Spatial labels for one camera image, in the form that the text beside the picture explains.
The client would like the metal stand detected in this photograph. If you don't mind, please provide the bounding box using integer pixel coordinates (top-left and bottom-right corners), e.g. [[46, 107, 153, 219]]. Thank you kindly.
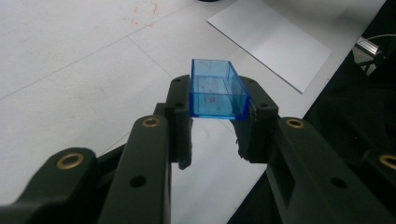
[[352, 35, 383, 77]]

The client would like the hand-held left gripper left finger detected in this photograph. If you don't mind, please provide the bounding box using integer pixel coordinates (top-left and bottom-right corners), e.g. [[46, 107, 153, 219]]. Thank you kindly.
[[153, 74, 193, 171]]

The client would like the clear blue stamp cap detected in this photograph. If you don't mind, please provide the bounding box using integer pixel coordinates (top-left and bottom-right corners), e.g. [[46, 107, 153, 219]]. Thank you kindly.
[[189, 58, 252, 121]]

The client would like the thin white cable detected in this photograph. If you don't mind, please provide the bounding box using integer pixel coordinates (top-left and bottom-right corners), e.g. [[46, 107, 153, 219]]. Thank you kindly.
[[366, 33, 396, 41]]

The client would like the white paper sheet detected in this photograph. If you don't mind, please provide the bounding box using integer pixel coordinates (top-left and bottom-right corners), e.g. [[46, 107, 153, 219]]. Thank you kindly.
[[206, 0, 332, 94]]

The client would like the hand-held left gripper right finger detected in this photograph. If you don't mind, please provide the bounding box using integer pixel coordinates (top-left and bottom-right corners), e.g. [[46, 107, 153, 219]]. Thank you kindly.
[[231, 76, 280, 165]]

